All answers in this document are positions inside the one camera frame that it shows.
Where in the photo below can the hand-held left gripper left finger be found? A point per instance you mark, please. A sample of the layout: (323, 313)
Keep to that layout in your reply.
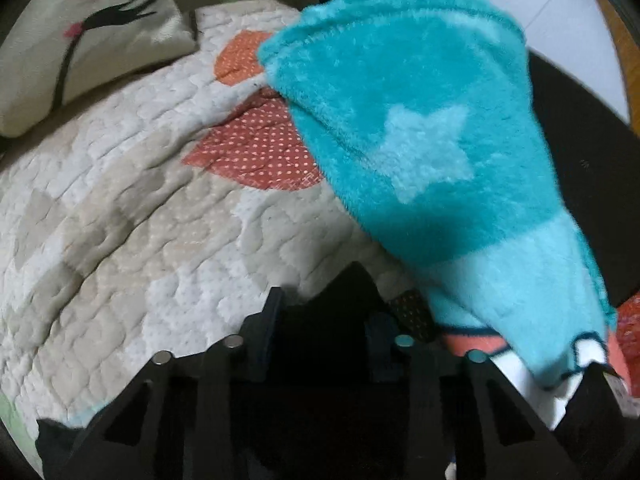
(270, 316)

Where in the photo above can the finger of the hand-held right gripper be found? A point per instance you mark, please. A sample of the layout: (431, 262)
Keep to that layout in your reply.
(590, 405)

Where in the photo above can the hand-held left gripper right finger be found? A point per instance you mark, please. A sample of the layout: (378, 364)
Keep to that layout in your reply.
(379, 341)

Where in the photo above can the teal fleece star pants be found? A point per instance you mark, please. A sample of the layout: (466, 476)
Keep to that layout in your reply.
(410, 135)

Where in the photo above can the red patterned cloth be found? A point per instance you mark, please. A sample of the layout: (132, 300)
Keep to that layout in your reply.
(631, 325)

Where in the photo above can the quilted patchwork blanket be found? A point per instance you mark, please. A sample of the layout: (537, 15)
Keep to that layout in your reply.
(130, 220)

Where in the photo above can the dark brown furniture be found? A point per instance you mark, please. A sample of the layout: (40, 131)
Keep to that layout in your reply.
(590, 160)

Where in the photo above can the cream flower print pillow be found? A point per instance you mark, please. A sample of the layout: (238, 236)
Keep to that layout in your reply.
(75, 45)

